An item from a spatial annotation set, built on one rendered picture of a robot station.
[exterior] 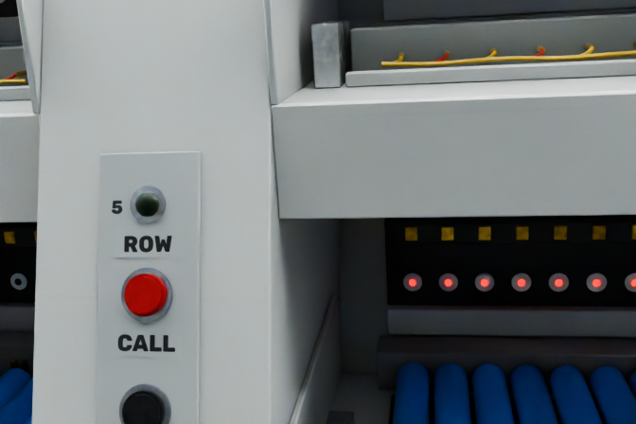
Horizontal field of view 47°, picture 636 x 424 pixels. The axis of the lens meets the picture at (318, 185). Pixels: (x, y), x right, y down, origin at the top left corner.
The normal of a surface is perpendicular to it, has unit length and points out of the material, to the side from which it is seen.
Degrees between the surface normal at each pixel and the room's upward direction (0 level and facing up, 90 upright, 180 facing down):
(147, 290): 90
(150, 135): 90
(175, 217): 90
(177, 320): 90
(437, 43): 109
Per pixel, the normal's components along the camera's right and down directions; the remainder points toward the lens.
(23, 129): -0.14, 0.24
